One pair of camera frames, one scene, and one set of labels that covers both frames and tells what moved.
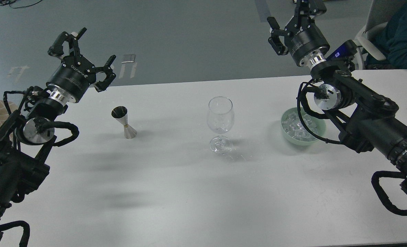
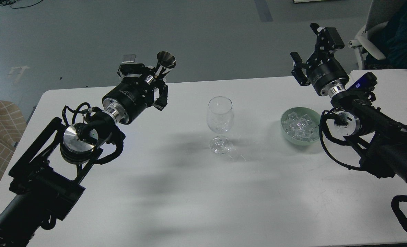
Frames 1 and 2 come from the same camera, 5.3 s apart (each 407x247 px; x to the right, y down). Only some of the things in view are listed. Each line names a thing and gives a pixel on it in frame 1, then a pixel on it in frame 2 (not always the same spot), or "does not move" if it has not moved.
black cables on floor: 3,2 does not move
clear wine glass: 220,119 does not move
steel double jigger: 120,113 to 165,61
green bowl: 293,130 does not move
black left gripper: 74,78 to 134,94
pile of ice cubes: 293,125 does not move
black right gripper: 305,41 to 326,72
